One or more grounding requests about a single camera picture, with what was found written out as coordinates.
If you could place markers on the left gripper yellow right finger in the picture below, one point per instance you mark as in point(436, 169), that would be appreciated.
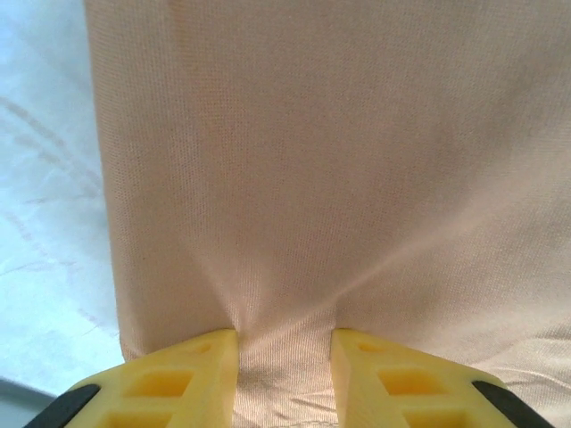
point(401, 392)

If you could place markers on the tan t-shirt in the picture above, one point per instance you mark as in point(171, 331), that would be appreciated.
point(312, 178)

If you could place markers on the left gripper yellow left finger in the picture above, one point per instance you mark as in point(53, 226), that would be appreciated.
point(178, 388)

